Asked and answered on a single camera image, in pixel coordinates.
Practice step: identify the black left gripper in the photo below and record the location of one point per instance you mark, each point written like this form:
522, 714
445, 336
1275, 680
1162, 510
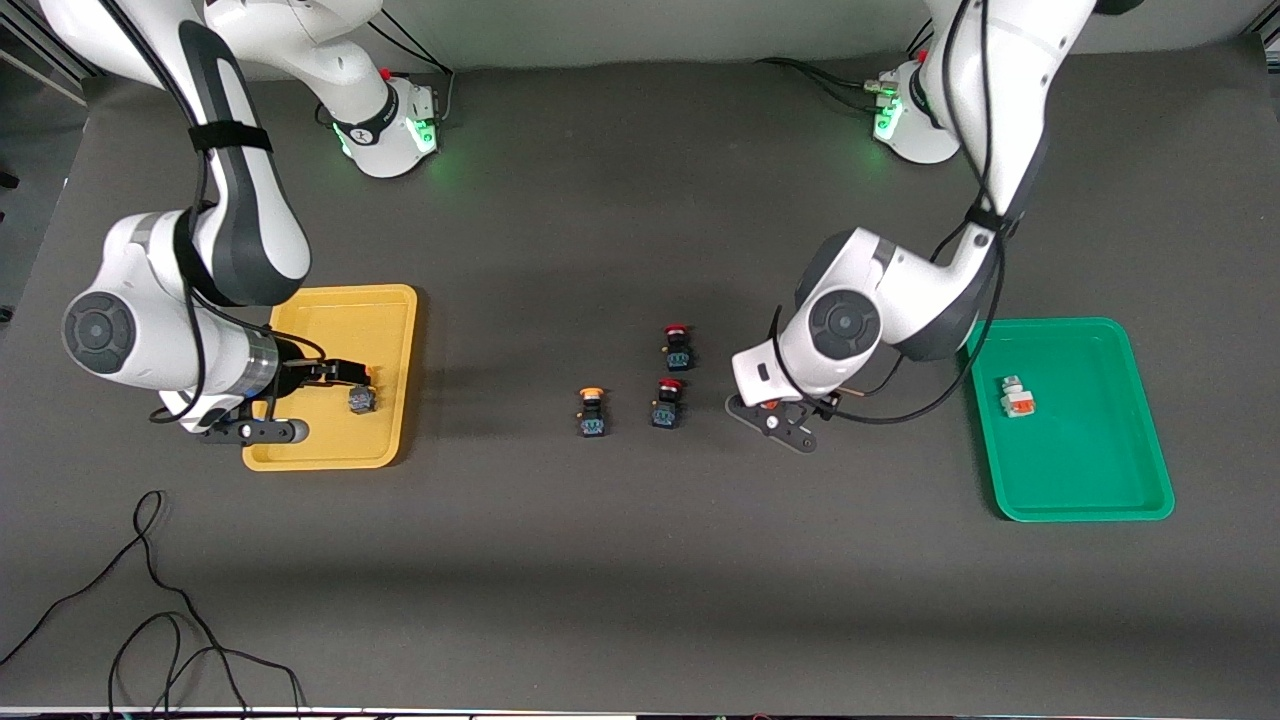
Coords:
826, 409

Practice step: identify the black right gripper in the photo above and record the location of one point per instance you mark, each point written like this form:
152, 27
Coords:
301, 372

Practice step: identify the yellow push button switch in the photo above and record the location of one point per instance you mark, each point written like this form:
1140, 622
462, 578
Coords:
591, 426
361, 402

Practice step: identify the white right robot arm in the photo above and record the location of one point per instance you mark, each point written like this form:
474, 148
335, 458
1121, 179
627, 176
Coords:
250, 230

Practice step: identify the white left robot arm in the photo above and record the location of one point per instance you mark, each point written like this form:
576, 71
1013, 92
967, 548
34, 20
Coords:
900, 310

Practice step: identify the yellow plastic tray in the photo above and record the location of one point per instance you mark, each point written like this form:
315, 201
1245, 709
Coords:
330, 325

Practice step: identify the dark grey table mat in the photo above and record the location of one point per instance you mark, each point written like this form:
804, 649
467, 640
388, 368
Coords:
640, 580

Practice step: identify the green plastic tray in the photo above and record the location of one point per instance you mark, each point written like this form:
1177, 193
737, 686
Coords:
1080, 460

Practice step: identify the red push button switch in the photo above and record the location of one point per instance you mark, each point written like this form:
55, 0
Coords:
678, 358
665, 415

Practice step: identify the aluminium frame rail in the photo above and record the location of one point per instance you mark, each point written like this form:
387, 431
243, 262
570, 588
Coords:
40, 62

